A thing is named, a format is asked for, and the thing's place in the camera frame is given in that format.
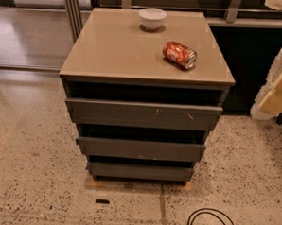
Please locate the grey top drawer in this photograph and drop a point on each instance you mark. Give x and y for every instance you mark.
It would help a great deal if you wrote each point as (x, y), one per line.
(143, 115)

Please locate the white ceramic bowl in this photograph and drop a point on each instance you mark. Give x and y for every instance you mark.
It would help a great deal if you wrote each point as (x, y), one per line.
(152, 19)

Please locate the grey bottom drawer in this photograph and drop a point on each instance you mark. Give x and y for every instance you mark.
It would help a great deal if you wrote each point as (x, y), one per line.
(135, 171)

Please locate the red soda can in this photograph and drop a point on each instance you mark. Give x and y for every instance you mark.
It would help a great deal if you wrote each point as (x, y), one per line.
(180, 54)

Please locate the grey drawer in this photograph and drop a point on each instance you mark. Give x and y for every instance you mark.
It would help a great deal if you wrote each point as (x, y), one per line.
(135, 171)
(140, 149)
(143, 115)

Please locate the metal window frame post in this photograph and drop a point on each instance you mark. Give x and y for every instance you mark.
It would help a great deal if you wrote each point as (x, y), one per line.
(74, 18)

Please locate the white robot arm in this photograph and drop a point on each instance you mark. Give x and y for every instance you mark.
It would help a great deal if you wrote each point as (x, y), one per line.
(274, 4)

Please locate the small black floor object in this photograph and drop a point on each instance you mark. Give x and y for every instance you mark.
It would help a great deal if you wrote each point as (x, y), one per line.
(102, 201)

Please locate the grey drawer cabinet beige top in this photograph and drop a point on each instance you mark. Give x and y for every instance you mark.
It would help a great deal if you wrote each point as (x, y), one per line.
(115, 58)

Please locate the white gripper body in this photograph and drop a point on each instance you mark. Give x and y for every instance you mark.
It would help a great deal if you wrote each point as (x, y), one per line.
(280, 89)

